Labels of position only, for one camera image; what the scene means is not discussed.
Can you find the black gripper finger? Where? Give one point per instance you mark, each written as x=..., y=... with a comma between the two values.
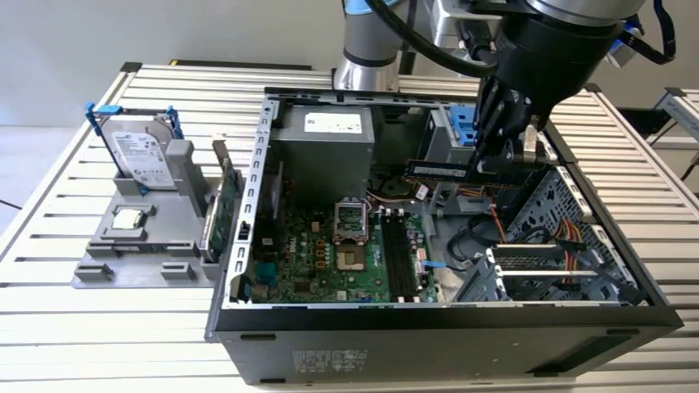
x=514, y=118
x=486, y=123

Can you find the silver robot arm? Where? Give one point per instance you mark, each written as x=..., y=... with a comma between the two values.
x=372, y=53

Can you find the blue plastic drive latch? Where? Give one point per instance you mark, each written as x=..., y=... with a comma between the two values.
x=462, y=127

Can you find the silver metal drive cage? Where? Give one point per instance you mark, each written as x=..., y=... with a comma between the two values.
x=442, y=139

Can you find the black round fan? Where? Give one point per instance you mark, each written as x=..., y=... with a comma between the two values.
x=393, y=188

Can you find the metal slat side table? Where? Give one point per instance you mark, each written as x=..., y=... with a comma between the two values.
x=677, y=108

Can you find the grey power supply unit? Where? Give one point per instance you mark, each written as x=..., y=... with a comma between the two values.
x=322, y=172

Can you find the perforated metal disk bay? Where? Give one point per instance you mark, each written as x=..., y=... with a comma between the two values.
x=528, y=256

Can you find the CPU socket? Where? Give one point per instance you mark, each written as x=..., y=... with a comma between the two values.
x=350, y=260

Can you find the green motherboard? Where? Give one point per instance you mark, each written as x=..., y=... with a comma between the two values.
x=369, y=286

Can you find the black square controller chip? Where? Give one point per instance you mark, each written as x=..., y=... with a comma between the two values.
x=302, y=287

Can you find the green graphics card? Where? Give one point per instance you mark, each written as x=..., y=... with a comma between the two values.
x=221, y=221

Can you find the blue rear port block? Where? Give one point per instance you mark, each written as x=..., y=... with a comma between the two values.
x=265, y=273

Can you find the black PC case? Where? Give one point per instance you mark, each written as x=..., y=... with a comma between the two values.
x=437, y=356

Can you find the grey parts rack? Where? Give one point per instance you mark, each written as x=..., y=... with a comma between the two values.
x=165, y=221

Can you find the hard disk in blue carrier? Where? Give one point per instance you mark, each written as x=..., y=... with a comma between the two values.
x=137, y=151

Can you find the silver CPU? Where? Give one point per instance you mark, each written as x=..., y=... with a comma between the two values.
x=127, y=219

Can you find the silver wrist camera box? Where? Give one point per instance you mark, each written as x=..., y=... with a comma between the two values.
x=454, y=24
x=622, y=51

